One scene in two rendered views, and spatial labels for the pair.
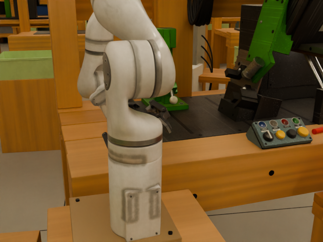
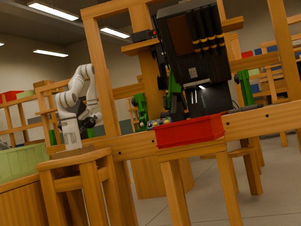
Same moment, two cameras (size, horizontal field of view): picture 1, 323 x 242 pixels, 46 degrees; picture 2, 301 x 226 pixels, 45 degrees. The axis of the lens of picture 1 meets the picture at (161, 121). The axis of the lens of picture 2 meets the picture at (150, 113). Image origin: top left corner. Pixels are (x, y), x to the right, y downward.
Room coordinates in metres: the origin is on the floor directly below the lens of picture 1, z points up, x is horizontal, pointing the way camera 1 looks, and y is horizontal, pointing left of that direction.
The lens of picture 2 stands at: (-0.95, -1.40, 0.94)
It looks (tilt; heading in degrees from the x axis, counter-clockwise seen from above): 2 degrees up; 30
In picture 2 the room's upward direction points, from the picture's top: 12 degrees counter-clockwise
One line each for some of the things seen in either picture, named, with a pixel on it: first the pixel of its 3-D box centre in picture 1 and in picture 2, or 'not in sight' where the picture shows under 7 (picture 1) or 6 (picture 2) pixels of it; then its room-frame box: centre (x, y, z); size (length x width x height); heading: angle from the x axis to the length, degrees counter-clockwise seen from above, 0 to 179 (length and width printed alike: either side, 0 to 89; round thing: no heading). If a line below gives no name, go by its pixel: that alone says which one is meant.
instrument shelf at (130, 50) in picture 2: not in sight; (182, 37); (1.57, -0.33, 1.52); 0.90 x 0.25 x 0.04; 108
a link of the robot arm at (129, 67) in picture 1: (134, 94); (66, 106); (0.60, 0.04, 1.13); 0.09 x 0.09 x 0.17; 19
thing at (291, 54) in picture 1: (283, 50); (207, 93); (1.48, -0.47, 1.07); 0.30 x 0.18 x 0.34; 108
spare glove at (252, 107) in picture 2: not in sight; (244, 108); (1.15, -0.80, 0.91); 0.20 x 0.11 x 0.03; 115
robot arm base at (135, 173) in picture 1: (135, 182); (71, 134); (0.60, 0.05, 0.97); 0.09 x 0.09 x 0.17; 22
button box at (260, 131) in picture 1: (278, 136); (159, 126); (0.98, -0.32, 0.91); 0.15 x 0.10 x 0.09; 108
